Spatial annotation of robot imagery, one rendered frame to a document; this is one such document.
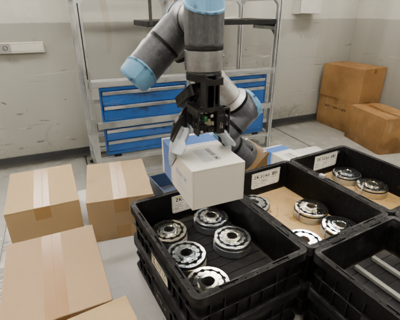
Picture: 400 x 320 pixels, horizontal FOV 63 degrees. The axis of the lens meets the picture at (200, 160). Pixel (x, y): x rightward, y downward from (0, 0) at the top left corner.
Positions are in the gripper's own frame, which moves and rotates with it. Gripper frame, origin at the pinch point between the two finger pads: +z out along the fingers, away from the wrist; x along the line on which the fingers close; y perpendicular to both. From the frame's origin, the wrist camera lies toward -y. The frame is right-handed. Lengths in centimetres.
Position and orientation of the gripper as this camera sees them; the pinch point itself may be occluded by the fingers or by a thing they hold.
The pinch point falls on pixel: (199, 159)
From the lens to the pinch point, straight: 75.2
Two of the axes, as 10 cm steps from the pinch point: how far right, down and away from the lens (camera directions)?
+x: 9.2, -1.7, 3.6
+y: 4.0, 3.9, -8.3
